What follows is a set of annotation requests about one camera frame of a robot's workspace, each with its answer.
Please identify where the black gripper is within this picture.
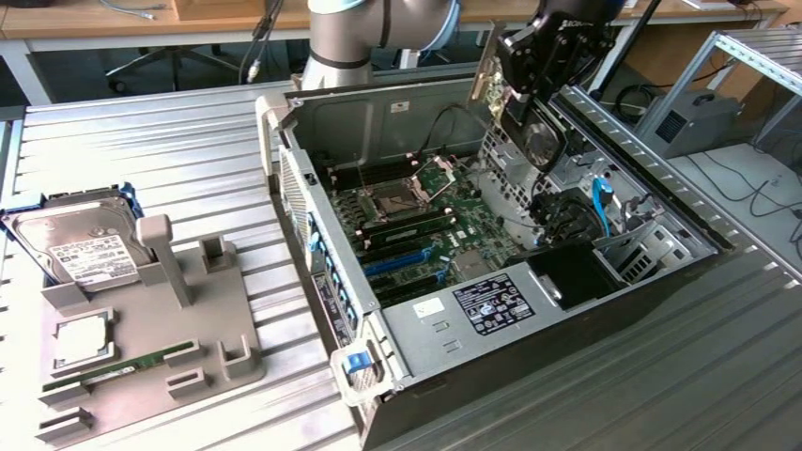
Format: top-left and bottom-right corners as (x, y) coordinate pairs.
(498, 0), (620, 103)

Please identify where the black graphics card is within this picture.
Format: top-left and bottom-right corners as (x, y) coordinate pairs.
(466, 21), (572, 176)

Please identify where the grey box device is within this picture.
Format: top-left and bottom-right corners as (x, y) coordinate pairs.
(650, 84), (751, 160)

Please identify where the metal socket cover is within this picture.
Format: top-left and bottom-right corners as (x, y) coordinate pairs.
(409, 157), (459, 196)

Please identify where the black RAM slot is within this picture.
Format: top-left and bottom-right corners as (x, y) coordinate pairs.
(328, 159), (416, 190)

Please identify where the green motherboard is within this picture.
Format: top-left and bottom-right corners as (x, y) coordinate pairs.
(324, 154), (503, 306)

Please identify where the CPU socket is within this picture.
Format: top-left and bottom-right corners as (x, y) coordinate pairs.
(372, 185), (427, 220)

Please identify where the installed RAM stick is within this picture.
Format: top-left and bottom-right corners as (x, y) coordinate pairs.
(360, 220), (456, 246)

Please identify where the metal disk bay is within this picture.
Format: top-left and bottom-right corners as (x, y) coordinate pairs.
(594, 220), (716, 288)

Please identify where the blue expansion slot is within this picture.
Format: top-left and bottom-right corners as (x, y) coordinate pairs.
(364, 246), (440, 278)

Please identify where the wooden box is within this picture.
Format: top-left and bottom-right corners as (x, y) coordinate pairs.
(173, 0), (256, 23)

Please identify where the black expansion slot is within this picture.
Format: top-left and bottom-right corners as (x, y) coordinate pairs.
(375, 274), (442, 307)

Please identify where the office chair base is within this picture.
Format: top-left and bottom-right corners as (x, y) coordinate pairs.
(103, 44), (225, 93)

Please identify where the silver power supply unit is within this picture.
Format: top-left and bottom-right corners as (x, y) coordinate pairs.
(379, 260), (566, 382)

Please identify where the open black PC case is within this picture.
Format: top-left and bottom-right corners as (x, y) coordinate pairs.
(256, 72), (738, 450)

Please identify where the wooden desk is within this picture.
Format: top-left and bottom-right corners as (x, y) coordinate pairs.
(0, 0), (788, 107)

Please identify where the blue case latch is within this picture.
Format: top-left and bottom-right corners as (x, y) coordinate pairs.
(343, 352), (373, 377)

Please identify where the silver hard disk drive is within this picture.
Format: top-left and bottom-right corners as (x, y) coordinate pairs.
(0, 181), (143, 288)

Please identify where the grey parts rack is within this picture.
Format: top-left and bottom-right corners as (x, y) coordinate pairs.
(33, 213), (268, 445)

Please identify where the silver hard disk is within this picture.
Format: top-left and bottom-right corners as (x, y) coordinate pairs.
(10, 196), (155, 286)

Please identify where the green RAM stick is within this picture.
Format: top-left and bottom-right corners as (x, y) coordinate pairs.
(40, 341), (195, 394)

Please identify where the silver CPU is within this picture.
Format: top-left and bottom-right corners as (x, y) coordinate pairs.
(52, 317), (108, 372)

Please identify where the coiled black cable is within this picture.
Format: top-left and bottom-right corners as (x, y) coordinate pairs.
(612, 84), (658, 126)

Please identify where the thin black wire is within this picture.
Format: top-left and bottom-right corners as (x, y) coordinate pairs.
(417, 105), (494, 161)

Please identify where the aluminium frame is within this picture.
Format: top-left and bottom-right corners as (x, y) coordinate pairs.
(631, 25), (802, 148)

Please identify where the blue disk wire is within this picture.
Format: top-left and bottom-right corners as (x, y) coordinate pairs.
(587, 173), (620, 239)

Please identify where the black wire bundle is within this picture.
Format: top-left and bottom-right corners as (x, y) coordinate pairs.
(528, 187), (596, 246)

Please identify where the black floor cable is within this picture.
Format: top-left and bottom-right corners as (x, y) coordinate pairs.
(679, 152), (802, 218)

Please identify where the hanging black cable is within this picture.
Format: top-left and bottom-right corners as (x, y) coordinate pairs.
(240, 0), (281, 86)

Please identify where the light blue cable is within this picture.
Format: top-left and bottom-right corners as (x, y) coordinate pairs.
(103, 0), (155, 21)

